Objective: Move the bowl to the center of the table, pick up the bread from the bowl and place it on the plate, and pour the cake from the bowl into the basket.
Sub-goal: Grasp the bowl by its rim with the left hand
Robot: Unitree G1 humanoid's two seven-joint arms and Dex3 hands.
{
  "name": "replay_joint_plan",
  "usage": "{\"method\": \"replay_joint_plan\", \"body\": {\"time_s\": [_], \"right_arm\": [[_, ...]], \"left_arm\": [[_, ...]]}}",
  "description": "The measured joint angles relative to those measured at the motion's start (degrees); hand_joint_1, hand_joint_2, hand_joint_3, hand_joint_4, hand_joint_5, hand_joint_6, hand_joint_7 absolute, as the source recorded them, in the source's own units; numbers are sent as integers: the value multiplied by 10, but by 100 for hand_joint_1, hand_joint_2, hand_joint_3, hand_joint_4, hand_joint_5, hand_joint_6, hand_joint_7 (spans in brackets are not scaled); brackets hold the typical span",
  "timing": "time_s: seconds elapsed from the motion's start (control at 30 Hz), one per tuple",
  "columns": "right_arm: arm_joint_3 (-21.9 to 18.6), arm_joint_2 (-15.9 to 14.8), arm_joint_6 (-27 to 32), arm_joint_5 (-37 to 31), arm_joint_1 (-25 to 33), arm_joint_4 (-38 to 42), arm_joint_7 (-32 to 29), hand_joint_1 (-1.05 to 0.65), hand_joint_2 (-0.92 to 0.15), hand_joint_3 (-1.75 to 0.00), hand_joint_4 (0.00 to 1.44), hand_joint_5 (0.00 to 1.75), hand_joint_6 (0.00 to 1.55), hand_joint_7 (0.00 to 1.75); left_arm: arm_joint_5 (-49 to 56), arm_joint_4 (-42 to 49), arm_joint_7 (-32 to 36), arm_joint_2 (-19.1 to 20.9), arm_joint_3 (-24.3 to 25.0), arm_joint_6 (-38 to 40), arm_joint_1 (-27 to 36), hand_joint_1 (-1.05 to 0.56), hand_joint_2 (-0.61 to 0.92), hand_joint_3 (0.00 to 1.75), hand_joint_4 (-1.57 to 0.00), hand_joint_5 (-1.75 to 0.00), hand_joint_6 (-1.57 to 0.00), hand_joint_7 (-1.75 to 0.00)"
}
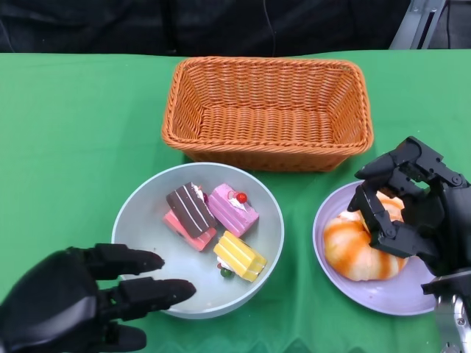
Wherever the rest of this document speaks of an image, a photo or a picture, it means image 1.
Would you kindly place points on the green tablecloth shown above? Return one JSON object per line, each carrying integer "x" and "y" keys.
{"x": 92, "y": 92}

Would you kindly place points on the white round plate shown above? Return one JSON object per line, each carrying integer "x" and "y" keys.
{"x": 386, "y": 298}

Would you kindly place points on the orange wicker basket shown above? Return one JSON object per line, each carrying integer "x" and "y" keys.
{"x": 268, "y": 121}

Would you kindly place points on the brown chocolate cake slice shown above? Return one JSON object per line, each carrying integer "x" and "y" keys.
{"x": 191, "y": 209}

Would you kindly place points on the grey metal frame stand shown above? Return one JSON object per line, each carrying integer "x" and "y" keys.
{"x": 410, "y": 29}

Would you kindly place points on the black backdrop cloth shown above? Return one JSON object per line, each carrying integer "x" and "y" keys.
{"x": 147, "y": 25}

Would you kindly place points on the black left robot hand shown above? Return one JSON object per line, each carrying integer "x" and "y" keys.
{"x": 55, "y": 305}

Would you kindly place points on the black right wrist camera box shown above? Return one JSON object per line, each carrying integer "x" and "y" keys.
{"x": 449, "y": 285}

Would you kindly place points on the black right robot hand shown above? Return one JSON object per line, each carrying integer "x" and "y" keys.
{"x": 441, "y": 228}

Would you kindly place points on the pale green bowl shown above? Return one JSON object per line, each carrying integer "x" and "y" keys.
{"x": 147, "y": 206}

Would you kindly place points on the orange striped bread roll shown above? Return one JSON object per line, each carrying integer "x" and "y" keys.
{"x": 349, "y": 250}

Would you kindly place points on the pink cake slice with cherry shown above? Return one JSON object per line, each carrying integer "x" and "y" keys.
{"x": 235, "y": 217}

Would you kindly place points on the salmon striped cake slice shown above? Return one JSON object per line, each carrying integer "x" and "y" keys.
{"x": 202, "y": 240}

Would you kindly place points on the yellow cake slice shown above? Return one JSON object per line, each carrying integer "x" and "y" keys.
{"x": 239, "y": 257}

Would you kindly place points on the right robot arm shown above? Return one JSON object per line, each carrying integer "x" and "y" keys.
{"x": 452, "y": 323}

